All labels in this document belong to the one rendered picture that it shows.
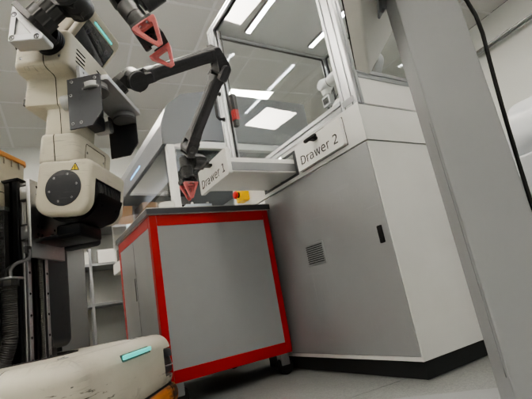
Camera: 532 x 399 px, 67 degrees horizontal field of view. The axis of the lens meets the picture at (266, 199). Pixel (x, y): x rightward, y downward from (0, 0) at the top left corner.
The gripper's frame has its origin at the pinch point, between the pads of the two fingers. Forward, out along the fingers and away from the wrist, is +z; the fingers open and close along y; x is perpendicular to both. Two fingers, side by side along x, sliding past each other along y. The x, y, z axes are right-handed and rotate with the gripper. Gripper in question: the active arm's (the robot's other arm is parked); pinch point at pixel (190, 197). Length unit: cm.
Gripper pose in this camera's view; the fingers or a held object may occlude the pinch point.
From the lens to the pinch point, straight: 185.5
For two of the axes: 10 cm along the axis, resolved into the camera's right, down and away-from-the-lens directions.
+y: -5.0, 2.8, 8.2
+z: 1.8, 9.6, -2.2
